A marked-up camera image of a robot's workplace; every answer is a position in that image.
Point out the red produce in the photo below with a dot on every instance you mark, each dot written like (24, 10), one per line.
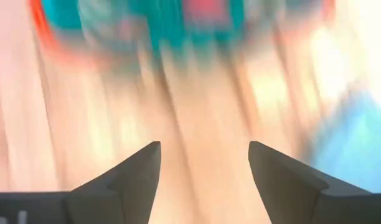
(206, 9)

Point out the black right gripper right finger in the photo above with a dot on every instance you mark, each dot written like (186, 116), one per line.
(280, 189)

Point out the green basket with orange rim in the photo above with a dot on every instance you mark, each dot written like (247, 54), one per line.
(165, 31)

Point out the teal cloth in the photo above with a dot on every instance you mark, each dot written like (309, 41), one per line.
(358, 143)

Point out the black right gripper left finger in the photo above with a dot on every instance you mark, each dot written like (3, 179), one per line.
(131, 193)

